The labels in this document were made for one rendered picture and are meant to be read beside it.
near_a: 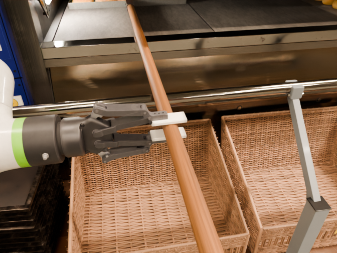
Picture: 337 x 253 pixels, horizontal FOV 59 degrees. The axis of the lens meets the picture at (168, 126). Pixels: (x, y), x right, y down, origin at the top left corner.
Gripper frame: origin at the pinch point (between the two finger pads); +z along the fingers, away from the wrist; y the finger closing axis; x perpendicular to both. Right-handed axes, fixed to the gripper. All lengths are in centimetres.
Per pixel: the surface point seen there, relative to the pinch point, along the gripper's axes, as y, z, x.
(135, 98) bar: 1.9, -5.2, -15.4
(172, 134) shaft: -1.4, -0.1, 4.5
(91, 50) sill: 3, -16, -52
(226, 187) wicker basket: 46, 26, -22
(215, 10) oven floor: 1, 38, -86
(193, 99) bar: 3.2, 9.2, -14.5
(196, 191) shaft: -1.3, 0.6, 18.7
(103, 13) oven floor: 1, -12, -91
